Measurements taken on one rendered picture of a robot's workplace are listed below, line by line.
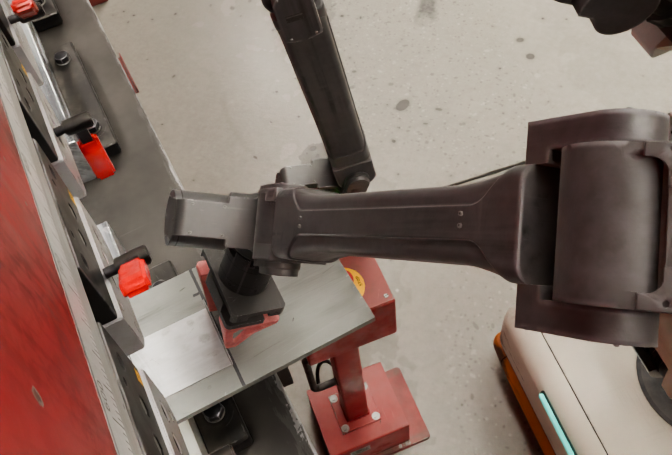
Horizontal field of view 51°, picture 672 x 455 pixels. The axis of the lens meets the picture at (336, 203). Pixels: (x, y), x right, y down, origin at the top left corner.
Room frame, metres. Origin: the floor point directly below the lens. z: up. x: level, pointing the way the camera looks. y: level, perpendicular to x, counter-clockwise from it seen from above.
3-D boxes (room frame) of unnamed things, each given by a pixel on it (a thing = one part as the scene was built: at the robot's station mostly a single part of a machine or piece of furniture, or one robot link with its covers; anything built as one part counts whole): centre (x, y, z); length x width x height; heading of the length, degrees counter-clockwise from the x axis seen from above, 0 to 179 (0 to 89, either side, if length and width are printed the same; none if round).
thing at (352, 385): (0.60, 0.03, 0.39); 0.05 x 0.05 x 0.54; 14
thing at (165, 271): (0.43, 0.23, 0.89); 0.30 x 0.05 x 0.03; 20
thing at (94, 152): (0.54, 0.26, 1.20); 0.04 x 0.02 x 0.10; 110
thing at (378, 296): (0.60, 0.03, 0.75); 0.20 x 0.16 x 0.18; 14
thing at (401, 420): (0.61, 0.00, 0.06); 0.25 x 0.20 x 0.12; 104
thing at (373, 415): (0.60, 0.03, 0.13); 0.10 x 0.10 x 0.01; 14
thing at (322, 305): (0.43, 0.13, 1.00); 0.26 x 0.18 x 0.01; 110
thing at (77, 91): (0.96, 0.42, 0.89); 0.30 x 0.05 x 0.03; 20
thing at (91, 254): (0.35, 0.26, 1.26); 0.15 x 0.09 x 0.17; 20
